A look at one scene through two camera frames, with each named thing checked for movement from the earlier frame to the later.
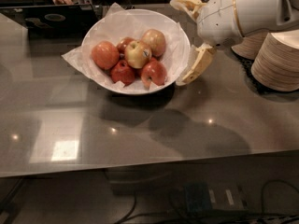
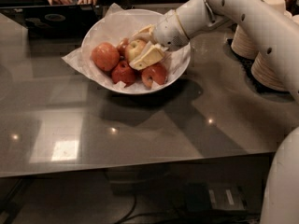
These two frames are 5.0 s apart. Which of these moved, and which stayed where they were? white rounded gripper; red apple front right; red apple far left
Moved: white rounded gripper
Stayed: red apple front right; red apple far left
